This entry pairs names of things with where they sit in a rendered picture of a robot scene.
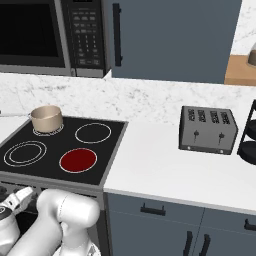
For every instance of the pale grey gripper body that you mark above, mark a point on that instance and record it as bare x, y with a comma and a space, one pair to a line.
19, 198

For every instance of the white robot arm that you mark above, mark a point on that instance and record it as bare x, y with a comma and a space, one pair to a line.
63, 213

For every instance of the black stove knob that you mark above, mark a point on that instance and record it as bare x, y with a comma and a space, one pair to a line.
2, 191

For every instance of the black stove with hob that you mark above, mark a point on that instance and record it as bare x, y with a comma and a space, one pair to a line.
50, 156

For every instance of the beige metal saucepan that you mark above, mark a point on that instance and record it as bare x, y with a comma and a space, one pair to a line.
46, 120

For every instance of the blue-grey cupboard door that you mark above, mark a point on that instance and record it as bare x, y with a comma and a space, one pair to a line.
176, 40
233, 245
146, 236

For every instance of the blue-grey drawer front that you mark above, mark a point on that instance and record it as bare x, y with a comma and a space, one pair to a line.
180, 206
226, 221

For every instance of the black and silver microwave oven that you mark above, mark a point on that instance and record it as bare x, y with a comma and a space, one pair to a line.
33, 33

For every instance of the silver four-slot toaster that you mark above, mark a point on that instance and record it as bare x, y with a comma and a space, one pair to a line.
206, 131

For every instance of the wooden shelf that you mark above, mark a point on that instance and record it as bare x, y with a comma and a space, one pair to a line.
240, 73

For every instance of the grey round object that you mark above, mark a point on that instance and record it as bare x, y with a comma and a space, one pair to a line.
252, 56

